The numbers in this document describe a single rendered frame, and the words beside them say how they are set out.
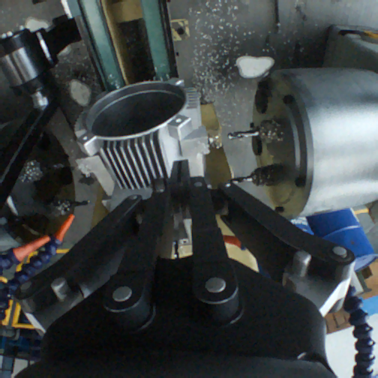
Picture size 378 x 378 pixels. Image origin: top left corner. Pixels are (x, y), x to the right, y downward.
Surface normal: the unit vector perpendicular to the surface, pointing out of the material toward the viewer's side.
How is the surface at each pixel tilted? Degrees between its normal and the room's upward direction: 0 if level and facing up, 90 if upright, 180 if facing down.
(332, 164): 28
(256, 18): 0
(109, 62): 0
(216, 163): 90
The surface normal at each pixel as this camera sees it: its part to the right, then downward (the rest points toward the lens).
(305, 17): 0.09, 0.76
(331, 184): 0.05, 0.55
